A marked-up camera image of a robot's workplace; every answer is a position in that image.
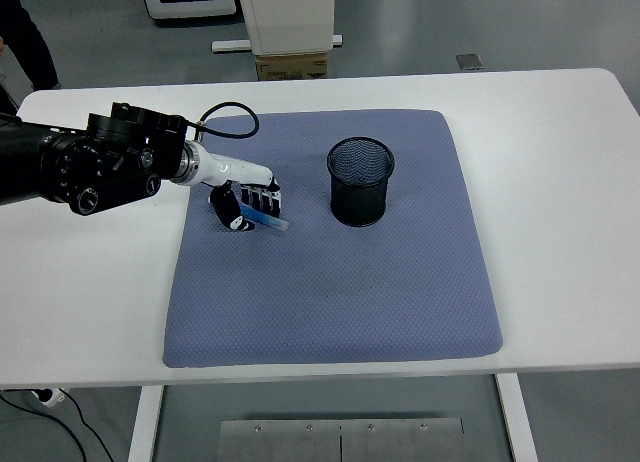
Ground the brown cardboard box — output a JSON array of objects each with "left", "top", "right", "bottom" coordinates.
[{"left": 254, "top": 51, "right": 330, "bottom": 82}]

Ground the grey metal plate with screws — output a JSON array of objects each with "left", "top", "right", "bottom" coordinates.
[{"left": 218, "top": 417, "right": 465, "bottom": 462}]

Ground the white table leg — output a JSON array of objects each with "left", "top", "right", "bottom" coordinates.
[
  {"left": 126, "top": 384, "right": 165, "bottom": 462},
  {"left": 493, "top": 373, "right": 540, "bottom": 462}
]

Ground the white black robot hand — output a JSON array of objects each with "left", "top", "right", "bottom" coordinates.
[{"left": 192, "top": 142, "right": 284, "bottom": 233}]

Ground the white tall cabinet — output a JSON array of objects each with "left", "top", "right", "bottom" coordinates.
[{"left": 238, "top": 0, "right": 337, "bottom": 56}]

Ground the white base bar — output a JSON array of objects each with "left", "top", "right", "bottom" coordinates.
[{"left": 210, "top": 33, "right": 345, "bottom": 53}]

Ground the black mesh pen holder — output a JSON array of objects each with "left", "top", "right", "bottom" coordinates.
[{"left": 326, "top": 136, "right": 396, "bottom": 228}]

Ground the black floor cable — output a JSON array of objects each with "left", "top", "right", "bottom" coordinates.
[
  {"left": 64, "top": 394, "right": 116, "bottom": 462},
  {"left": 0, "top": 390, "right": 94, "bottom": 462}
]

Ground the blue marker pen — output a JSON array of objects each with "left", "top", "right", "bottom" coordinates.
[{"left": 239, "top": 205, "right": 291, "bottom": 233}]

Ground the white power strip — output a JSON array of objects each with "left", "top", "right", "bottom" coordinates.
[{"left": 30, "top": 387, "right": 69, "bottom": 409}]

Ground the person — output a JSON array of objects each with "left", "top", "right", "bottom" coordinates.
[{"left": 0, "top": 0, "right": 61, "bottom": 92}]

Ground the blue-grey textured mat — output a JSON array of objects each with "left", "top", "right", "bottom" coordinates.
[{"left": 162, "top": 108, "right": 504, "bottom": 369}]

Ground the white appliance with dark slot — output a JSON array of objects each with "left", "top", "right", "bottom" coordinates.
[{"left": 138, "top": 0, "right": 237, "bottom": 22}]

